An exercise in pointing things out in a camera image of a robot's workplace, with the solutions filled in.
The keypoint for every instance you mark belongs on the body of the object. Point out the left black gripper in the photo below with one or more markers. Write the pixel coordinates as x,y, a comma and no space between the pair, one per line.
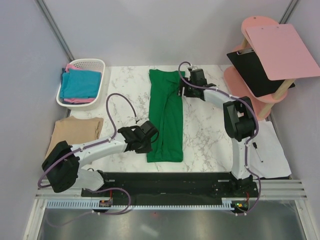
147,149

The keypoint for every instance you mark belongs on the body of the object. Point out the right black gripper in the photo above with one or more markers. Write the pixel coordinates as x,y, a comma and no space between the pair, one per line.
183,83

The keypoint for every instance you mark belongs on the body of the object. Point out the green t shirt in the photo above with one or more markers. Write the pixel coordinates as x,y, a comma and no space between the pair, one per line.
166,114

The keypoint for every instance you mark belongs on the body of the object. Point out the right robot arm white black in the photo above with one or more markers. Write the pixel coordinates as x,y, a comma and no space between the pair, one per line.
239,118

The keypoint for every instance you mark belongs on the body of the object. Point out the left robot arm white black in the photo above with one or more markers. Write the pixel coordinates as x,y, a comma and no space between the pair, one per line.
63,167

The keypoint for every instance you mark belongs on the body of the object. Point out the pink wooden side shelf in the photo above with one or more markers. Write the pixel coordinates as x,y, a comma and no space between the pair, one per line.
235,83

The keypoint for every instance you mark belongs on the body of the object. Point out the beige folded t shirt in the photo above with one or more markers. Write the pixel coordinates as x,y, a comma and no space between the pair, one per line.
75,131

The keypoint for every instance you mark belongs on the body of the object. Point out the black clipboard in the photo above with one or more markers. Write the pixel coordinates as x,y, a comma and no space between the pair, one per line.
250,68

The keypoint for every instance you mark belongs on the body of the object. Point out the teal folded t shirt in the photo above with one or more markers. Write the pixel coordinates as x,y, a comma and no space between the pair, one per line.
80,83

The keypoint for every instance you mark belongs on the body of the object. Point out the white pen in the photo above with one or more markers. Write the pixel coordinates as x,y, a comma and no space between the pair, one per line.
257,152

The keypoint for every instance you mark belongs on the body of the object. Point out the pink folded t shirt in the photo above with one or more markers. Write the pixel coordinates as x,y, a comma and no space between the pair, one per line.
71,67

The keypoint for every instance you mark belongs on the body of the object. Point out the dark blue folded t shirt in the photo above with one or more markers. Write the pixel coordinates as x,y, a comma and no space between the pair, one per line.
63,70

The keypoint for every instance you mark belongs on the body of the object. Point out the pink clipboard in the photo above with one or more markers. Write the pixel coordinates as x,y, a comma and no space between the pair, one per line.
282,52

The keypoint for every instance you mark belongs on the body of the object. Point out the white paper sheet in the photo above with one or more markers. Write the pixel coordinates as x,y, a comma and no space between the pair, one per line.
275,164

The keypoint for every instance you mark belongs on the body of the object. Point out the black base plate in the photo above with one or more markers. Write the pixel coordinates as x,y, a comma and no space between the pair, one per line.
173,188

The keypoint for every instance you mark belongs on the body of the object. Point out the white slotted cable duct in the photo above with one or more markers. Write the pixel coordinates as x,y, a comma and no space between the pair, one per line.
94,204

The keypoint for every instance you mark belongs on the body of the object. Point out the aluminium frame rail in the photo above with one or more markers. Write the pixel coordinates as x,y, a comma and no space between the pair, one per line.
48,193

